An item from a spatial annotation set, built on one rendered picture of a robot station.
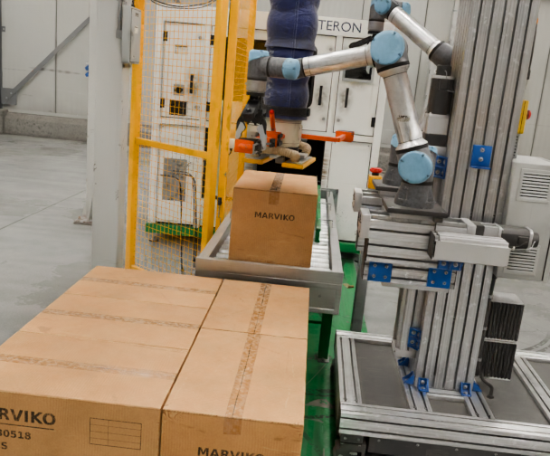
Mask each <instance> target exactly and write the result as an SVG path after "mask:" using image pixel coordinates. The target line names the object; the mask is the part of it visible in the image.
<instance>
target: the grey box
mask: <svg viewBox="0 0 550 456"><path fill-rule="evenodd" d="M140 34H141V10H139V9H137V8H135V7H133V6H128V5H123V17H122V46H121V62H123V63H132V64H139V58H140Z"/></svg>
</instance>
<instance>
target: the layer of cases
mask: <svg viewBox="0 0 550 456"><path fill-rule="evenodd" d="M308 306H309V288H303V287H294V286H286V285H277V284H269V283H259V282H251V281H242V280H223V279H217V278H208V277H200V276H191V275H183V274H174V273H165V272H156V271H140V270H131V269H122V268H114V267H105V266H96V267H95V268H94V269H93V270H91V271H90V272H89V273H88V274H86V275H85V276H84V277H83V278H82V279H80V280H79V281H78V282H76V283H75V284H74V285H73V286H72V287H70V288H69V289H68V290H67V291H65V292H64V293H63V294H62V295H61V296H60V297H59V298H58V299H57V300H55V301H54V302H53V303H52V304H51V305H49V306H48V307H47V308H46V309H44V310H43V311H42V312H41V313H39V314H38V315H37V316H36V317H35V318H33V319H32V320H31V321H30V322H28V323H27V324H26V325H25V326H24V327H22V328H21V329H20V330H19V331H18V332H16V333H15V334H14V335H12V336H11V337H10V338H9V339H7V340H6V341H5V342H4V344H2V345H1V346H0V456H300V454H301V446H302V438H303V430H304V413H305V392H306V371H307V349H308Z"/></svg>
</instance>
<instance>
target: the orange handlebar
mask: <svg viewBox="0 0 550 456"><path fill-rule="evenodd" d="M301 138H305V139H314V140H322V141H330V142H341V141H342V140H344V139H345V138H346V135H344V134H342V135H340V136H339V137H337V138H335V137H326V136H318V135H309V134H301ZM238 148H240V149H245V150H251V149H252V145H250V144H243V143H241V144H239V145H238Z"/></svg>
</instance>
